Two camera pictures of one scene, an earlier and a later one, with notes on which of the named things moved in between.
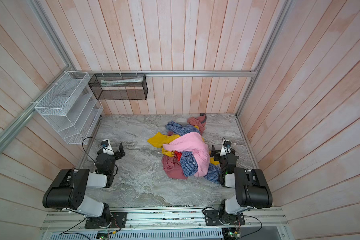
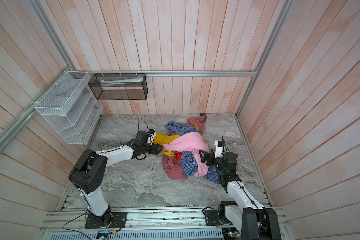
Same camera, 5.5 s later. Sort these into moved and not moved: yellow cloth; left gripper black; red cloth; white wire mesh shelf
Moved: left gripper black
Not moved: white wire mesh shelf; yellow cloth; red cloth
